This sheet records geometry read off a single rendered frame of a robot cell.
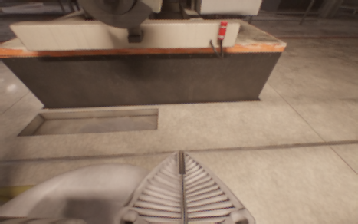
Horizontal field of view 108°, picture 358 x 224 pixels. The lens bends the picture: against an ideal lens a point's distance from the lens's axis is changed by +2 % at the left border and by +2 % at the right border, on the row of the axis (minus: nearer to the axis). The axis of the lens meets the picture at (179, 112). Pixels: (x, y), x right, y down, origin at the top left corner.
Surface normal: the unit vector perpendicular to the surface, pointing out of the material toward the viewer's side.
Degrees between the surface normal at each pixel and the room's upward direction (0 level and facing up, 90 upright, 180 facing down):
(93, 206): 0
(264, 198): 0
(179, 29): 90
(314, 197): 0
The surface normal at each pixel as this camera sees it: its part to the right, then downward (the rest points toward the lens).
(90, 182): 0.01, -0.71
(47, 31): 0.07, 0.70
